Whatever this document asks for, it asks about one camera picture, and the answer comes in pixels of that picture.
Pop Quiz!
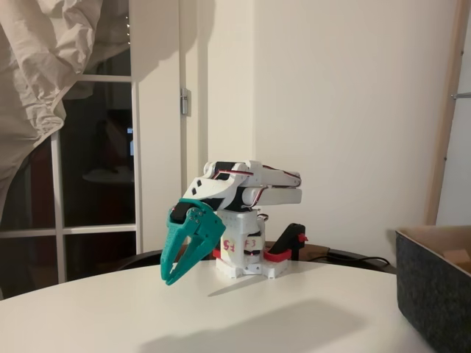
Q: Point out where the dark grey felt bin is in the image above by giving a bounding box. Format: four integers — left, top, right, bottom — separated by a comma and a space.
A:
395, 225, 471, 353

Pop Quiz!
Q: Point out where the dark wooden chair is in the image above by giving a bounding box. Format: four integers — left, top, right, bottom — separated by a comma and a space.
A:
263, 240, 398, 275
116, 248, 167, 274

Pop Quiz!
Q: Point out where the white glazed door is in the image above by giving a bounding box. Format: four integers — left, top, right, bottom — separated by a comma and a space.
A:
0, 46, 144, 295

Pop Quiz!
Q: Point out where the metal door hinge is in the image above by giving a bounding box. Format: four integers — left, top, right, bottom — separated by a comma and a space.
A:
179, 87, 193, 117

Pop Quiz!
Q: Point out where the beige crumpled curtain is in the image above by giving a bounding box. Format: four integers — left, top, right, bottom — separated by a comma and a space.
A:
0, 0, 132, 227

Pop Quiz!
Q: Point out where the black cable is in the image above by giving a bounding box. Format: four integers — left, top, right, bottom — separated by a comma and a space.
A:
307, 254, 392, 266

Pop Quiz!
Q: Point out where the wooden frame translucent panel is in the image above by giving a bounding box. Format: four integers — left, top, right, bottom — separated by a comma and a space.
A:
422, 0, 471, 227

